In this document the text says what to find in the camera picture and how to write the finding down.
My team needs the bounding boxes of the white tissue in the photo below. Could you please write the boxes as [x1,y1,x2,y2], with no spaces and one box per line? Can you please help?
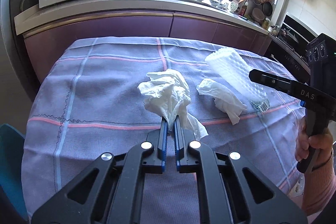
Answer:
[197,79,247,125]
[138,69,208,140]

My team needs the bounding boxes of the green clear plastic wrapper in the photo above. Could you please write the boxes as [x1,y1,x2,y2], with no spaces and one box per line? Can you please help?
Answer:
[250,99,270,113]

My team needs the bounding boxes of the teal plastic trash bin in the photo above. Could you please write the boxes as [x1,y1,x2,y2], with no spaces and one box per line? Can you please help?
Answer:
[1,124,29,223]

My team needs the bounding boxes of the purple kitchen base cabinets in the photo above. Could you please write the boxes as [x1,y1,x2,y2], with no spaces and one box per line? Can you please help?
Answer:
[23,11,271,81]

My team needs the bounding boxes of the right hand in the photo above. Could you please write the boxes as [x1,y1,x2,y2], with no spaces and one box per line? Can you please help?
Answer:
[294,117,333,169]

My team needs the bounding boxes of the black built-in oven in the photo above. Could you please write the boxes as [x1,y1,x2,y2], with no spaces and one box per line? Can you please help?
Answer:
[265,14,317,83]

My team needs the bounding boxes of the purple plaid tablecloth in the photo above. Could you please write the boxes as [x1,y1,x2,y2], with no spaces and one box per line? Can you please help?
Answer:
[22,37,304,216]

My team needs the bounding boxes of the white dotted utensil holder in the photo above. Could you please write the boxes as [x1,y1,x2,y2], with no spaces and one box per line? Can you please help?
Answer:
[230,1,239,12]

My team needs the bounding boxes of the silver refrigerator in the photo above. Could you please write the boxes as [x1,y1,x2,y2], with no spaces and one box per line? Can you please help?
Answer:
[1,0,41,101]

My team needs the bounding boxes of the black right camera box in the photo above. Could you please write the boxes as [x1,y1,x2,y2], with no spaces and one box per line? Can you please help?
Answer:
[306,34,336,98]

